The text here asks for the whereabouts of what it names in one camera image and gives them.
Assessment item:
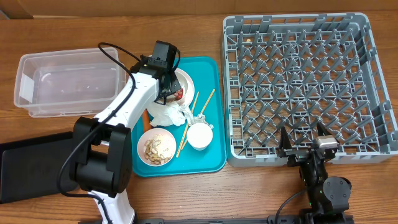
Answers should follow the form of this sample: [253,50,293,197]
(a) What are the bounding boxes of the orange carrot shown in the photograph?
[142,110,152,132]

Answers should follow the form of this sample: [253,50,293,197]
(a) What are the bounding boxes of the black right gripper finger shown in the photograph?
[279,126,292,150]
[317,122,331,136]

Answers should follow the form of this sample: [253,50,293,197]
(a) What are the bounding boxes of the pink plate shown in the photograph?
[175,68,195,105]

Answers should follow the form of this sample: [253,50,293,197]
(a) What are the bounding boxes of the right wooden chopstick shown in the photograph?
[182,89,215,151]

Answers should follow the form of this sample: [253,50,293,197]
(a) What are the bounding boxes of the white paper cup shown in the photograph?
[187,123,213,151]

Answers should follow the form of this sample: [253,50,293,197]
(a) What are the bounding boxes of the black plastic tray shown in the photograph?
[1,132,73,204]

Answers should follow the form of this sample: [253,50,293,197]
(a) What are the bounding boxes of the red snack wrapper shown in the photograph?
[174,88,183,101]

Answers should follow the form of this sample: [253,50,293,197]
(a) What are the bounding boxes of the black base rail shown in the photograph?
[77,214,355,224]

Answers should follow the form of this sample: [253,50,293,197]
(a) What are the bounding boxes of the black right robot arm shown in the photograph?
[268,123,354,224]

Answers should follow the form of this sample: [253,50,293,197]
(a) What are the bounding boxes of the grey dishwasher rack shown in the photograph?
[221,12,397,167]

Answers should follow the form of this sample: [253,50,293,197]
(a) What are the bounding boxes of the peanuts and rice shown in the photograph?
[144,134,176,166]

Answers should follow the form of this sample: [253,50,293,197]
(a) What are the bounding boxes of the foil wrapper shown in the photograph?
[180,105,214,129]

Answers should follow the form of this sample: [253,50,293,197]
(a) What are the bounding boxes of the clear plastic bin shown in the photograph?
[14,47,126,118]

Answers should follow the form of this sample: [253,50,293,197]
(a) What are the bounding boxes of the teal plastic tray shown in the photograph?
[132,57,226,177]

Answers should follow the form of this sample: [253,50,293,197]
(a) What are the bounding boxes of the pink bowl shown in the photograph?
[137,128,177,167]

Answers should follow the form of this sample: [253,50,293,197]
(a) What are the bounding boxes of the white napkin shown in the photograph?
[147,101,187,127]

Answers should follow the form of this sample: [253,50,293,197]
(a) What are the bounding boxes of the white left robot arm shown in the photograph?
[61,40,181,223]

